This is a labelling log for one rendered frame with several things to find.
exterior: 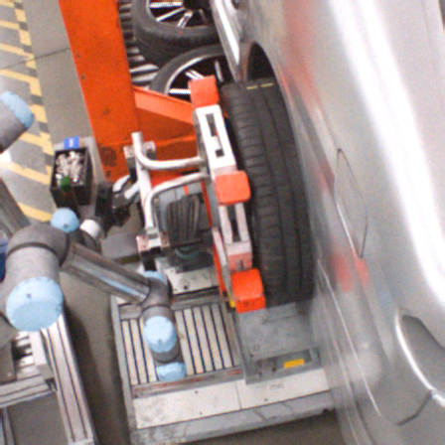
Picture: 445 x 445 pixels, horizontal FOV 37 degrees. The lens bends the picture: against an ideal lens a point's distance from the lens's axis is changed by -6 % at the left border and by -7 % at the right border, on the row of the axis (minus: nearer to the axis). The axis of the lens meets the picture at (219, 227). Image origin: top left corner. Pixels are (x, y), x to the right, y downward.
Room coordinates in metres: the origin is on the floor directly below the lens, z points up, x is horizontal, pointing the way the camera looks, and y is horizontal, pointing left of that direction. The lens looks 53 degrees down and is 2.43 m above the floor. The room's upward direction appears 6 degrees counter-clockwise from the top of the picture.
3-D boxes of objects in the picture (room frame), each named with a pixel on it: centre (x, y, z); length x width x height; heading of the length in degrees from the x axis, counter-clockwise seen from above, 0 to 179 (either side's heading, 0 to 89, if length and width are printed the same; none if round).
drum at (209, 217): (1.29, 0.06, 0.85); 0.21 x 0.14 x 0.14; 96
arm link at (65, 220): (1.19, 0.44, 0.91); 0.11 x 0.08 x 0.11; 142
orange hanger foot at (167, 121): (1.81, -0.02, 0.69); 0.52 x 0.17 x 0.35; 96
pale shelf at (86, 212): (1.82, 0.54, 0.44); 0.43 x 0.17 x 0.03; 6
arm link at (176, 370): (0.80, 0.16, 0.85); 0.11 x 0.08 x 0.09; 7
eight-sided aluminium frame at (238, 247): (1.29, -0.02, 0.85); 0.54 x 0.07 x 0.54; 6
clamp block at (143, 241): (1.10, 0.17, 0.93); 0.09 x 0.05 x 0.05; 96
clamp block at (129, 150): (1.44, 0.21, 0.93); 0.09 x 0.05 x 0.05; 96
